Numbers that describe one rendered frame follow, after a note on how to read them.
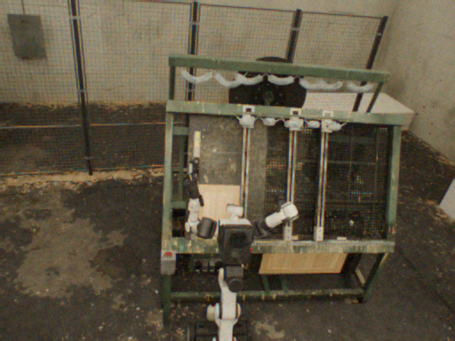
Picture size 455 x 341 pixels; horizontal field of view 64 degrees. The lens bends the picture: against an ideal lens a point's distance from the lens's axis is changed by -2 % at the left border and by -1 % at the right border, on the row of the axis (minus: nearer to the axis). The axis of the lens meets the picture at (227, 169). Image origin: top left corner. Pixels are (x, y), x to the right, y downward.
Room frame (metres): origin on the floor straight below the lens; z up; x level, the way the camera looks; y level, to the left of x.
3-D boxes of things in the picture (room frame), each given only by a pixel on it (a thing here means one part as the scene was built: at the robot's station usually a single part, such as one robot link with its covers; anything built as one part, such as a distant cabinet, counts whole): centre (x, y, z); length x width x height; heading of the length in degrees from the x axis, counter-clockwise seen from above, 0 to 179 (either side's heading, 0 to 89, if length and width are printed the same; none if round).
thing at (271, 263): (2.77, -0.91, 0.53); 0.90 x 0.02 x 0.55; 101
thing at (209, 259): (2.28, -0.03, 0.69); 0.50 x 0.14 x 0.24; 101
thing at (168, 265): (2.13, 0.39, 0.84); 0.12 x 0.12 x 0.18; 11
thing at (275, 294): (3.16, -0.48, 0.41); 2.20 x 1.38 x 0.83; 101
